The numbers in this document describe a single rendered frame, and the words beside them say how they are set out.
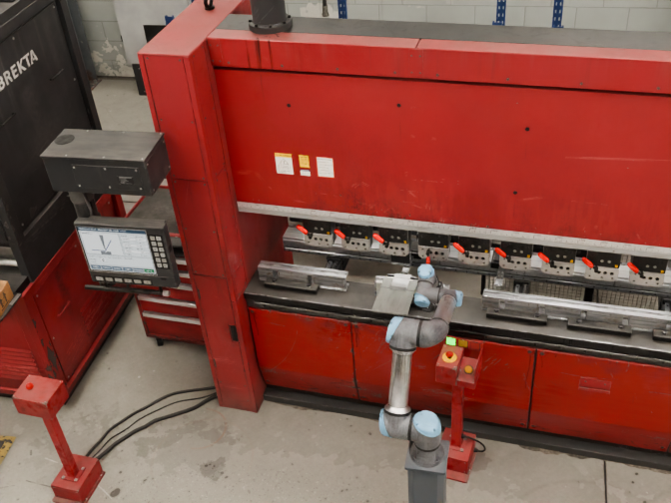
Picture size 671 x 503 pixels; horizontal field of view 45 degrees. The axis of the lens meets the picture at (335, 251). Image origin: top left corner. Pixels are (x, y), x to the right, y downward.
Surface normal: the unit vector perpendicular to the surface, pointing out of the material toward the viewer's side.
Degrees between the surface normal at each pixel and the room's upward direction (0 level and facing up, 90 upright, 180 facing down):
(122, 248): 90
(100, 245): 90
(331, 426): 0
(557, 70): 90
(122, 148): 0
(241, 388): 90
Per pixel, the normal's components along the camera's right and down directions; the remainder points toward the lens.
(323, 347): -0.28, 0.60
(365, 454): -0.07, -0.79
